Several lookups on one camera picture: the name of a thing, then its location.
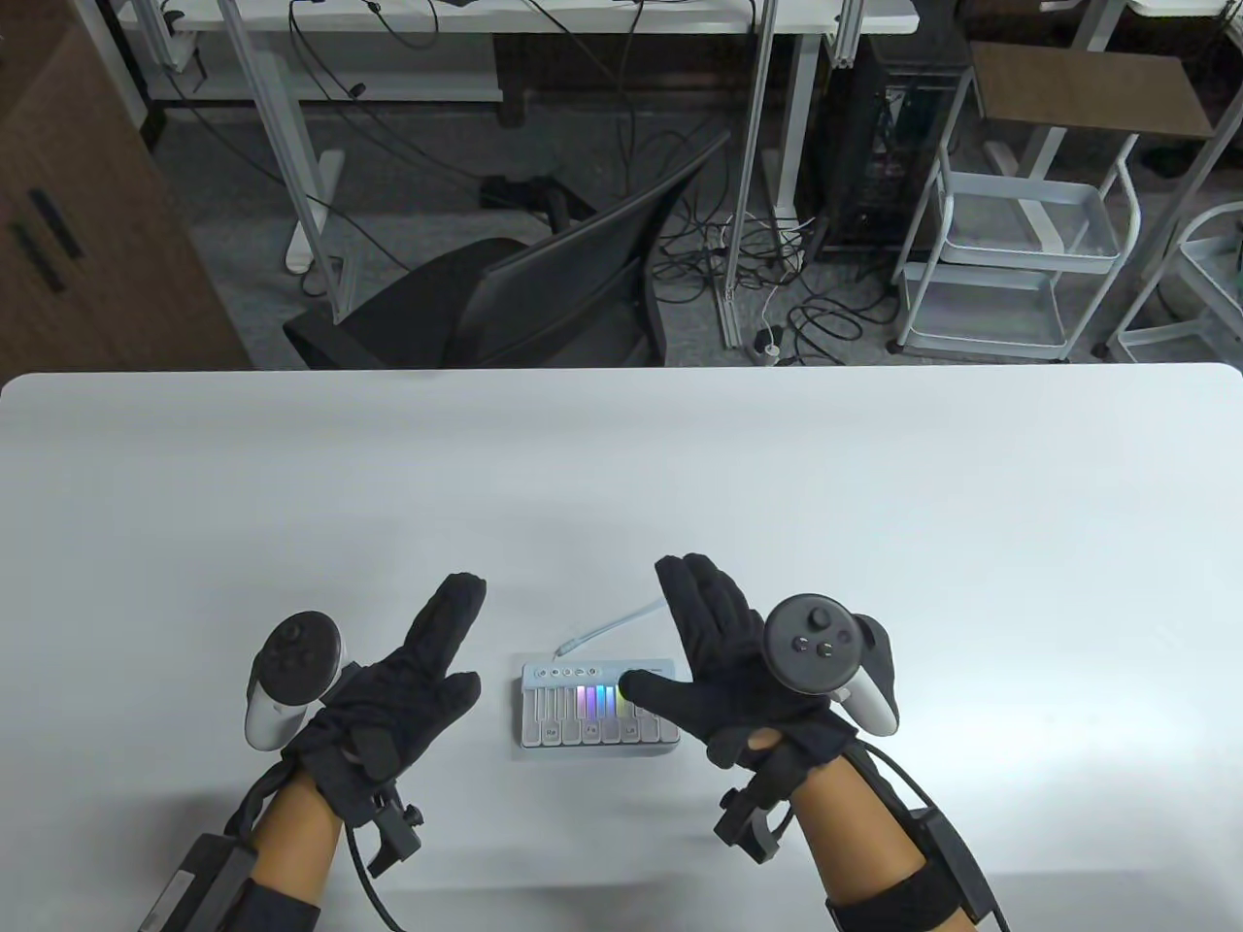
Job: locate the white and black left controller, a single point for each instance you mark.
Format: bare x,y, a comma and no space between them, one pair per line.
264,714

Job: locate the black left wrist mount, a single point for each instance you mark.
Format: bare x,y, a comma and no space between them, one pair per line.
393,833

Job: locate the brown wooden cabinet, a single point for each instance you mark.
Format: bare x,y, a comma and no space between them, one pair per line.
97,243

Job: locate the white metal rack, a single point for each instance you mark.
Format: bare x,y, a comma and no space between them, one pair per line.
1204,252

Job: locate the black left forearm sensor box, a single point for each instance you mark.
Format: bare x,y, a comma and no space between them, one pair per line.
194,883

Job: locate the white and black controller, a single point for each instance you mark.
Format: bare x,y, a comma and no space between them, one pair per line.
264,714
806,641

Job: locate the white and black right controller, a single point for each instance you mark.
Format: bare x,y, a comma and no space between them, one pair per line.
806,641

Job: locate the black right forearm sensor box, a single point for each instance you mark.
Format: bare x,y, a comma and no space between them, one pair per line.
957,864

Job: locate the brown top side table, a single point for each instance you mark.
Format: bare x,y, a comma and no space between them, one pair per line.
1088,87

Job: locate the person's left hand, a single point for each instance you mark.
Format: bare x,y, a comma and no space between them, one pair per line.
393,694

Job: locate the black office chair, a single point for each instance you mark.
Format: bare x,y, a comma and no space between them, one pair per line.
554,291

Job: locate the person's right hand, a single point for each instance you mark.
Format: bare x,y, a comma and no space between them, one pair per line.
723,670

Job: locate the person's left forearm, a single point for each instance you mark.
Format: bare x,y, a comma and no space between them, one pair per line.
291,835

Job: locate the white background desk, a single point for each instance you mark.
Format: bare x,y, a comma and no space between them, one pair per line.
408,87

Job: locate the black right wrist mount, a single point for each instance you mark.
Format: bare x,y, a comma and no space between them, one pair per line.
748,825

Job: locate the white power strip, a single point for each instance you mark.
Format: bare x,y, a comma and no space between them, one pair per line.
767,348

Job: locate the black computer tower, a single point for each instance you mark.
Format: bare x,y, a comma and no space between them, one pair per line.
874,146

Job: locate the white toy piano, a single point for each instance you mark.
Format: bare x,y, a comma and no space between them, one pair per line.
563,723

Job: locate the white three-tier cart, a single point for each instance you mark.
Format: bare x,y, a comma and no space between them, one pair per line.
1029,218

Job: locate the black wrist mount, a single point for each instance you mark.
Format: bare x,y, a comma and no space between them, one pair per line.
393,833
748,825

